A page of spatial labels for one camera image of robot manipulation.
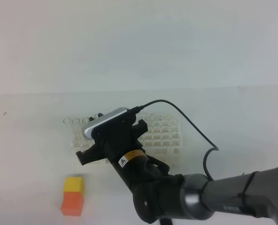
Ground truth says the black round-headed stand pole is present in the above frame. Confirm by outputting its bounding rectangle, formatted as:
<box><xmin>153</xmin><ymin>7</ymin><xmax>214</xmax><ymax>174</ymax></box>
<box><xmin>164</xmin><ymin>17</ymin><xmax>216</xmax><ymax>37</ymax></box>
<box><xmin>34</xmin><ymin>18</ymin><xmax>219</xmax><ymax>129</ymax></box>
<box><xmin>159</xmin><ymin>218</ymin><xmax>173</xmax><ymax>225</ymax></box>

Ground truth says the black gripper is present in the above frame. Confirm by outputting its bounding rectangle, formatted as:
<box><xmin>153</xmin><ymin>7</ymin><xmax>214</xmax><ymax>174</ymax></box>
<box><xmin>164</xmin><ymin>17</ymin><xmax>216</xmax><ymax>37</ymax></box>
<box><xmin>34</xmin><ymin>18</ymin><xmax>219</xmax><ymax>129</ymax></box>
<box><xmin>76</xmin><ymin>114</ymin><xmax>148</xmax><ymax>173</ymax></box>

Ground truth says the yellow foam block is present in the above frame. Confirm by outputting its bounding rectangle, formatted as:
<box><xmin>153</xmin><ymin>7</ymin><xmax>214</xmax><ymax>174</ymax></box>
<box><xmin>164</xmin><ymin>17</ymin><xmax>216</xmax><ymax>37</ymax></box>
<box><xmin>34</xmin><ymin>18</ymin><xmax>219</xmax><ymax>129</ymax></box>
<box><xmin>63</xmin><ymin>177</ymin><xmax>85</xmax><ymax>194</ymax></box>

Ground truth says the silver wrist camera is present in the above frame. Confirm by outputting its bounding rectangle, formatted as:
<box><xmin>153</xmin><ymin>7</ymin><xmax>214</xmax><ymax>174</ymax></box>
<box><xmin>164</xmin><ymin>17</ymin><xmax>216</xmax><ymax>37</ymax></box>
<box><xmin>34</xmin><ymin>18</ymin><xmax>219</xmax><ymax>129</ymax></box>
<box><xmin>81</xmin><ymin>107</ymin><xmax>130</xmax><ymax>140</ymax></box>

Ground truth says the white plastic test tube rack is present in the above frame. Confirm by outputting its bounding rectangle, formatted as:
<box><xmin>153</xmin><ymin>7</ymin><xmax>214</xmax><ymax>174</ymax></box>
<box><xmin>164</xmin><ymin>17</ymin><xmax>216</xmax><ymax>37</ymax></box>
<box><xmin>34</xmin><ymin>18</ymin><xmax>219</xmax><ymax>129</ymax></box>
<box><xmin>70</xmin><ymin>113</ymin><xmax>182</xmax><ymax>167</ymax></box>

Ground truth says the orange foam block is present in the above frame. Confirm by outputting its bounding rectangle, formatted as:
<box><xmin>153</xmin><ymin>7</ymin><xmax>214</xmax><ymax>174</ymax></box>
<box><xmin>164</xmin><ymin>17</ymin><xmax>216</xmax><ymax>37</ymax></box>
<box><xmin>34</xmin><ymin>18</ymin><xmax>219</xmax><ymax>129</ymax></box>
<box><xmin>61</xmin><ymin>192</ymin><xmax>84</xmax><ymax>217</ymax></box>

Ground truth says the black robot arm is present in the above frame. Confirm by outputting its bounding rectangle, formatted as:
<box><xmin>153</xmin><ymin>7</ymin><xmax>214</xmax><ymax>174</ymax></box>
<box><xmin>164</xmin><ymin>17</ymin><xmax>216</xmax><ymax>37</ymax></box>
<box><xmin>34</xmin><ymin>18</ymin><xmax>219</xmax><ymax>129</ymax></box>
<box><xmin>77</xmin><ymin>115</ymin><xmax>278</xmax><ymax>224</ymax></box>

